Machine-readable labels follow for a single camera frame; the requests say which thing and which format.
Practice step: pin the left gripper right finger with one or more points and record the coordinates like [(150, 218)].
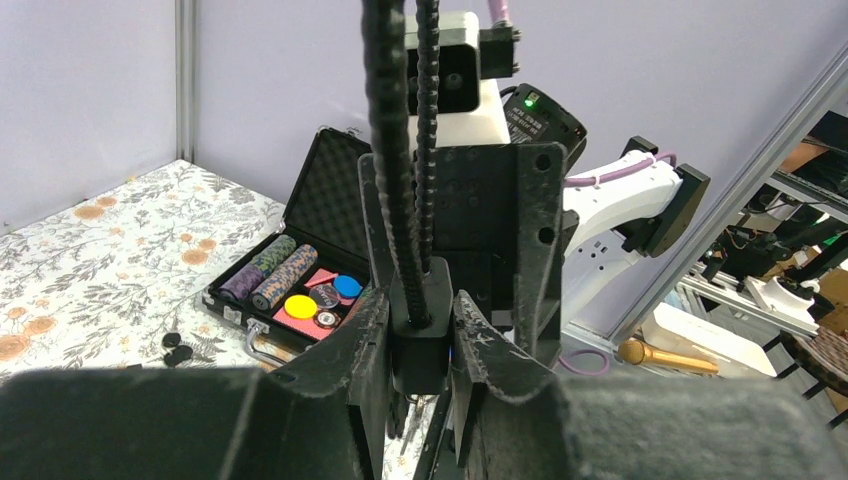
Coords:
[(517, 419)]

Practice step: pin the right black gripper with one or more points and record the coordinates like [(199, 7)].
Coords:
[(500, 225)]

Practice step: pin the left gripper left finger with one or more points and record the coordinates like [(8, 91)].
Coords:
[(320, 416)]

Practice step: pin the small black padlock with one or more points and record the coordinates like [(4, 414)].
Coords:
[(420, 356)]

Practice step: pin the black-head key bunch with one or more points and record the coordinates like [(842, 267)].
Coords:
[(176, 352)]

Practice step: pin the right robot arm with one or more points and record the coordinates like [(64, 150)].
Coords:
[(634, 207)]

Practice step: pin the yellow poker chip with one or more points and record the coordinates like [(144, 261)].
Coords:
[(300, 307)]

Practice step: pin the blue poker chip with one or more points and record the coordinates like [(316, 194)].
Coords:
[(347, 287)]

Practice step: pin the gold microphone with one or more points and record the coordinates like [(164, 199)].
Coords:
[(637, 352)]

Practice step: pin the black poker chip case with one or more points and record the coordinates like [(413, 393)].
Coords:
[(321, 235)]

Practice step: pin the floral table mat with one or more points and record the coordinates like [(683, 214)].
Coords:
[(98, 285)]

